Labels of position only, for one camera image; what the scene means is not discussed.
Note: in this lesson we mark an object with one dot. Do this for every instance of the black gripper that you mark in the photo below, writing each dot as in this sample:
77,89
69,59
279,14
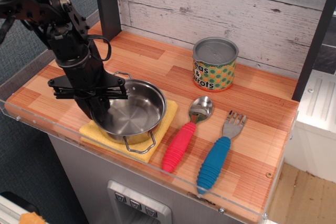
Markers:
86,78

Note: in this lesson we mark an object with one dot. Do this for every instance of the stainless steel pot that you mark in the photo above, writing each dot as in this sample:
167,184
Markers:
135,120

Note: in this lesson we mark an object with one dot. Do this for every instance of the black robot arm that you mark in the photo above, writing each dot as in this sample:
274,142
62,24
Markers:
65,32

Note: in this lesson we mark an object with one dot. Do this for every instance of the yellow folded cloth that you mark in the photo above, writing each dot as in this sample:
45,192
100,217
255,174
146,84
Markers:
92,134

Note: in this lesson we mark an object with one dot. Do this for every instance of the silver dispenser panel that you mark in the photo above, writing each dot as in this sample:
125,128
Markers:
130,206

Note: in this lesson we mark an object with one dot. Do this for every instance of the orange object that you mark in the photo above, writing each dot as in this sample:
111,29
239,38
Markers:
31,218

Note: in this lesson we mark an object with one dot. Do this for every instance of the peas and carrots tin can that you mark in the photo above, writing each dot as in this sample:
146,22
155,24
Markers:
214,63

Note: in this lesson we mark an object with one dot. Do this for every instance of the white cabinet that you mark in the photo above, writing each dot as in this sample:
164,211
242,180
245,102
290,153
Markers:
311,146

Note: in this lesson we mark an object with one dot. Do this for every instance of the clear acrylic guard rail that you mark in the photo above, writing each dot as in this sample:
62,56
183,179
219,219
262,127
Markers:
97,171

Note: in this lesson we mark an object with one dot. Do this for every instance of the red handled spoon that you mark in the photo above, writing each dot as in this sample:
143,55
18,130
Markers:
199,111

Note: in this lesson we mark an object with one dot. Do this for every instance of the black vertical post left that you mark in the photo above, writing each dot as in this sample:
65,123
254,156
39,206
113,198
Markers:
109,18

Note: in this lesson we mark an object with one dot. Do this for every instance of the black vertical post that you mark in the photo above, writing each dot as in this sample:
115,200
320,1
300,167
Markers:
313,51
109,18

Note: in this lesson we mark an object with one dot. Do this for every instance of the blue handled fork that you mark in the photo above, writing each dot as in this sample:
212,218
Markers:
215,159

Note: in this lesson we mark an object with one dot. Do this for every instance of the black vertical post right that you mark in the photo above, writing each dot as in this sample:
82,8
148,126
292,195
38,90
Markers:
313,51

